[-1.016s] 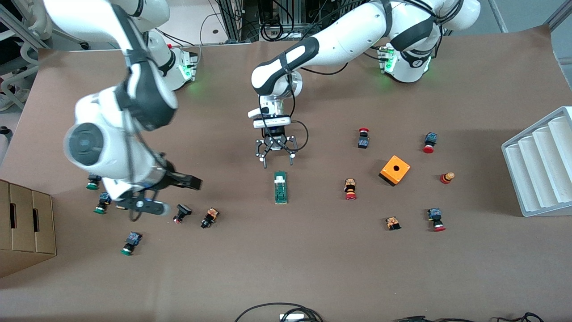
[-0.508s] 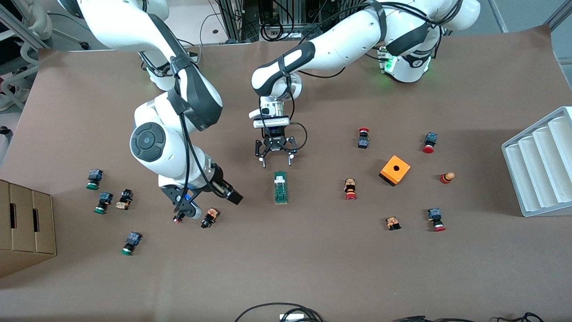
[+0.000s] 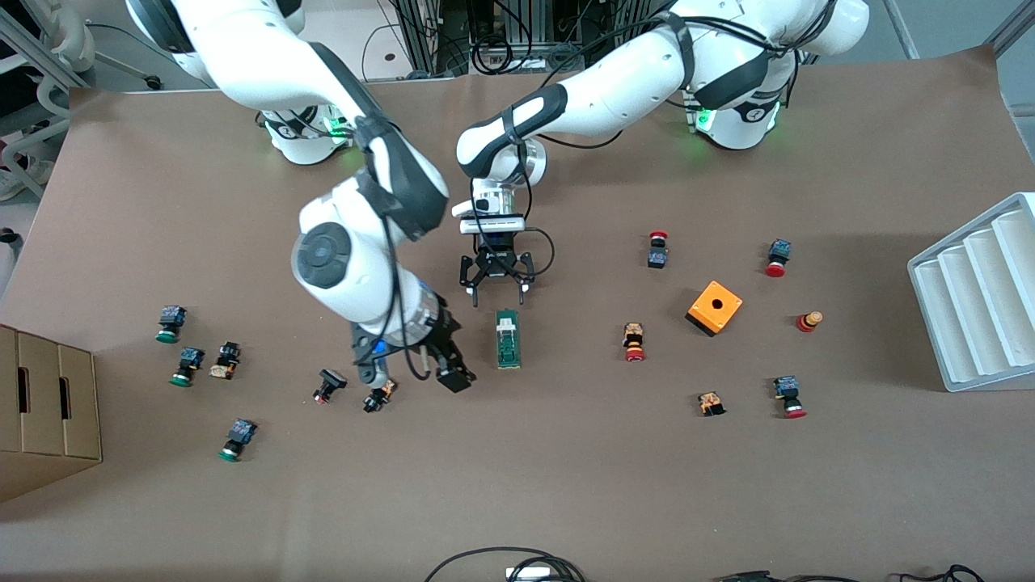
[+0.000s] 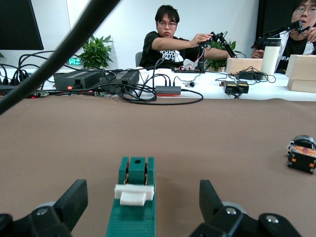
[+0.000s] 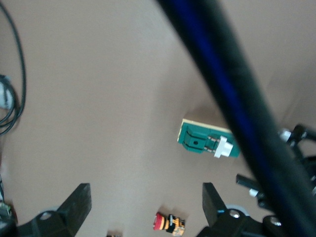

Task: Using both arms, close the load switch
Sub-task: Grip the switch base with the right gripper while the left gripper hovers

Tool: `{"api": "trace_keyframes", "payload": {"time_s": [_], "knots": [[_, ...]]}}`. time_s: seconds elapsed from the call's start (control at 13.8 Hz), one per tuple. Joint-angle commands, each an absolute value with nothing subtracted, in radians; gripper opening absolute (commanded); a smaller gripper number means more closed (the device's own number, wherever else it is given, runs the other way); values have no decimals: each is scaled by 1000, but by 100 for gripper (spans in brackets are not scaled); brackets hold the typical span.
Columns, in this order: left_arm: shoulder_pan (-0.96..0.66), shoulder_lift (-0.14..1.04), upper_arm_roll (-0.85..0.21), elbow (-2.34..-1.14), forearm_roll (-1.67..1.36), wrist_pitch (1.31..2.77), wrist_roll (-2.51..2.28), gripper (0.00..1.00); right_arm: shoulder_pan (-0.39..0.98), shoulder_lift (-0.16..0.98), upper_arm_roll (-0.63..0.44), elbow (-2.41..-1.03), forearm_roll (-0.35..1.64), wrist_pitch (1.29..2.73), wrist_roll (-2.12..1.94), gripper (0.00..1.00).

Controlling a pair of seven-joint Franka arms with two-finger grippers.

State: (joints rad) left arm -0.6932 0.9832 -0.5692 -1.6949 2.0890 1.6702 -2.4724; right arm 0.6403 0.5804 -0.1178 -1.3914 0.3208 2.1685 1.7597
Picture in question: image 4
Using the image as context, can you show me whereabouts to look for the leader arm base board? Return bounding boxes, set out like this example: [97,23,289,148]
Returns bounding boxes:
[172,66,206,74]

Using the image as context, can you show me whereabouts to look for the operator bare forearm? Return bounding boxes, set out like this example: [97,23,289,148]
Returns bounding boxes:
[151,36,198,50]

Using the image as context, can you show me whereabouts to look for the potted green plant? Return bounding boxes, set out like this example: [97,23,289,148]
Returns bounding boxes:
[204,39,242,73]
[79,34,115,70]

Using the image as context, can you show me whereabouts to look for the black finned power supply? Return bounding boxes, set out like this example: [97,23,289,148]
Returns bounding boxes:
[53,70,106,90]
[99,70,140,94]

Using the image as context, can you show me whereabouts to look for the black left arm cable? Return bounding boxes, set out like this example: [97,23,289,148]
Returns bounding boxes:
[0,0,121,116]

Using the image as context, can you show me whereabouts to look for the operator bare hand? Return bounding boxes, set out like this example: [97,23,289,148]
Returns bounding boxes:
[193,33,213,47]

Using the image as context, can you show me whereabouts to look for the black button orange block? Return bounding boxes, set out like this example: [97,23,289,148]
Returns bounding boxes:
[285,134,316,175]

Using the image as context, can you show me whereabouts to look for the green load switch white lever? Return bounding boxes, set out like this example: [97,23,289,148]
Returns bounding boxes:
[106,156,158,237]

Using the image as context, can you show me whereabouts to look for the light wooden box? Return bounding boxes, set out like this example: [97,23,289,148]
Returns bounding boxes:
[287,78,316,94]
[226,57,264,75]
[285,54,316,81]

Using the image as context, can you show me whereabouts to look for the black looped cable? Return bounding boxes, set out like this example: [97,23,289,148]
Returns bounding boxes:
[116,88,204,106]

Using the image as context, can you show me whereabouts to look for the black computer monitor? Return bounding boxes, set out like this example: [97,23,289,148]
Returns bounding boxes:
[0,0,44,51]

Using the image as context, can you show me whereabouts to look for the black power brick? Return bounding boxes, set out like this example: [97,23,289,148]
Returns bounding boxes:
[237,71,263,80]

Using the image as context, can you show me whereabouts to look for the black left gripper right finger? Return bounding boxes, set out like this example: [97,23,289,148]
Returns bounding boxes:
[189,179,260,237]

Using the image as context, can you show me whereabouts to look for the person white jacket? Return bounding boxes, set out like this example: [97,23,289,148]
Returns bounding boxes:
[251,0,316,74]

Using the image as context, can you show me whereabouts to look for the black cable bundle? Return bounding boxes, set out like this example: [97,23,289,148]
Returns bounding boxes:
[0,50,57,96]

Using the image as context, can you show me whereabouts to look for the black adapter yellow label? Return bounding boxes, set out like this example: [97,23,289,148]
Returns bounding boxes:
[236,80,250,94]
[223,80,238,94]

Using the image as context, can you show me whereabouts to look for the white thermos black lid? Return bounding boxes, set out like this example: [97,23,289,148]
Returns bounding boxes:
[260,37,282,75]

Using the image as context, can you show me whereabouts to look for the grey USB hub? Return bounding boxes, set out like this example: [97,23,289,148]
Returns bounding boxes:
[155,85,183,96]

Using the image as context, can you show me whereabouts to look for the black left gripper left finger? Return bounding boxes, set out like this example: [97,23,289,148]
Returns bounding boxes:
[28,179,89,237]

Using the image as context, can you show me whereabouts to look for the person black printed shirt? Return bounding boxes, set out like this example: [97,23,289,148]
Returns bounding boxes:
[139,4,239,70]

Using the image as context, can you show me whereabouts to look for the grey chair backrest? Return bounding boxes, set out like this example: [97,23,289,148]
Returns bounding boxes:
[135,51,145,68]

